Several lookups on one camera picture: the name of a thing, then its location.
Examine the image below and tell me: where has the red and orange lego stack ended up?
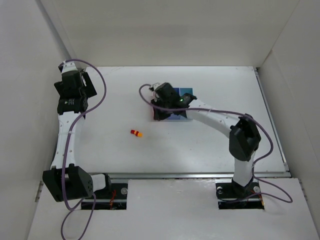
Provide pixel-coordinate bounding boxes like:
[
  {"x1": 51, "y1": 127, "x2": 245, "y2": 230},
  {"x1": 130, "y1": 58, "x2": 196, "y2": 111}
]
[{"x1": 130, "y1": 129, "x2": 143, "y2": 138}]

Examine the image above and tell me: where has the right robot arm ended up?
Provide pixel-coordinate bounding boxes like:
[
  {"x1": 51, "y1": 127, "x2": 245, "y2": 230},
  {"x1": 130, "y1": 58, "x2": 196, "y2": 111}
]
[{"x1": 149, "y1": 82, "x2": 261, "y2": 198}]

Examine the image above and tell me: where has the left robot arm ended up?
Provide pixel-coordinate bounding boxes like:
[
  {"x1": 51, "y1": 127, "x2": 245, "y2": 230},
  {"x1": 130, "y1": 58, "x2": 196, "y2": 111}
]
[{"x1": 42, "y1": 70, "x2": 112, "y2": 202}]

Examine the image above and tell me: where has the light blue plastic bin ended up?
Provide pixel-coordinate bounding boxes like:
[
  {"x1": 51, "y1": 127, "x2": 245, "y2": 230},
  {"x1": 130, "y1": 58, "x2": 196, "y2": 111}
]
[{"x1": 179, "y1": 87, "x2": 193, "y2": 121}]

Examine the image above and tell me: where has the pink plastic bin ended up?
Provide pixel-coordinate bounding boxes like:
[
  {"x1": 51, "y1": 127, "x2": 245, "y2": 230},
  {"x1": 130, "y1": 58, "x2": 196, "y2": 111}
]
[{"x1": 150, "y1": 110, "x2": 155, "y2": 122}]

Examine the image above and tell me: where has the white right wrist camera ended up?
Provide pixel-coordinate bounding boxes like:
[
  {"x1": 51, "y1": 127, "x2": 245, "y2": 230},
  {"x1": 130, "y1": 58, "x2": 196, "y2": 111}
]
[{"x1": 149, "y1": 82, "x2": 163, "y2": 92}]

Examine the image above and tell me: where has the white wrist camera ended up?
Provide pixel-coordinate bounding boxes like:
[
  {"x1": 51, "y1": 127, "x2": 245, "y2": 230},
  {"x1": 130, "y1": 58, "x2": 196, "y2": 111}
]
[
  {"x1": 149, "y1": 82, "x2": 163, "y2": 92},
  {"x1": 58, "y1": 61, "x2": 78, "y2": 74}
]

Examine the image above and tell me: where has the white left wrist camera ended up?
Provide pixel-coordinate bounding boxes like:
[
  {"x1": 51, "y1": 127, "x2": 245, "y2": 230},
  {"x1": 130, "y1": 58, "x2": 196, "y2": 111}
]
[{"x1": 58, "y1": 61, "x2": 78, "y2": 74}]

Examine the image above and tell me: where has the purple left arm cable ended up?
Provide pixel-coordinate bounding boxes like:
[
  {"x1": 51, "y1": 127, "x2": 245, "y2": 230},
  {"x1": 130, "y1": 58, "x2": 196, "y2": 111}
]
[{"x1": 59, "y1": 58, "x2": 110, "y2": 240}]

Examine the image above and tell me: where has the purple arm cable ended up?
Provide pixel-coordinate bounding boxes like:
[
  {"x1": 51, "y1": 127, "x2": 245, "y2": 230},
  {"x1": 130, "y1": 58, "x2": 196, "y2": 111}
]
[
  {"x1": 138, "y1": 83, "x2": 293, "y2": 204},
  {"x1": 59, "y1": 58, "x2": 110, "y2": 240}
]

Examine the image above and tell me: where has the aluminium front rail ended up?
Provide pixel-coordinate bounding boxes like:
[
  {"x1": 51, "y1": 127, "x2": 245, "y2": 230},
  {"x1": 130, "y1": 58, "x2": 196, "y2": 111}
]
[{"x1": 79, "y1": 170, "x2": 292, "y2": 181}]

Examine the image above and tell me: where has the aluminium rail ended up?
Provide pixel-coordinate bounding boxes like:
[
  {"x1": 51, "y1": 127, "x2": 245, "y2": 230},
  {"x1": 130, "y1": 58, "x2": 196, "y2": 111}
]
[
  {"x1": 79, "y1": 170, "x2": 292, "y2": 181},
  {"x1": 253, "y1": 67, "x2": 290, "y2": 172}
]

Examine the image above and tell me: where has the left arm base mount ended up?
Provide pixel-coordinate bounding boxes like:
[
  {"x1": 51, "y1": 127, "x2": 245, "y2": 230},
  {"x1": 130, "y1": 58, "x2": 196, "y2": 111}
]
[{"x1": 94, "y1": 182, "x2": 128, "y2": 211}]

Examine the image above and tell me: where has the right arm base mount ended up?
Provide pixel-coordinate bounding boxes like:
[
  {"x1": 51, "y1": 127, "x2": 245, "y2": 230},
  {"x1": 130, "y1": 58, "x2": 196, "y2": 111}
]
[{"x1": 215, "y1": 181, "x2": 265, "y2": 210}]

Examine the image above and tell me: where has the aluminium right rail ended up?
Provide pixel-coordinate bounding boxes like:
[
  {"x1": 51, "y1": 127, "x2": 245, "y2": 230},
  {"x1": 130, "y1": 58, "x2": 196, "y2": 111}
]
[{"x1": 253, "y1": 67, "x2": 290, "y2": 172}]

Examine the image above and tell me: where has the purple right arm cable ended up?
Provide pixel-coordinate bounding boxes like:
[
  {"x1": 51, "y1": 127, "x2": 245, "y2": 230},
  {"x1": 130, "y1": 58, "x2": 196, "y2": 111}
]
[{"x1": 138, "y1": 83, "x2": 293, "y2": 204}]

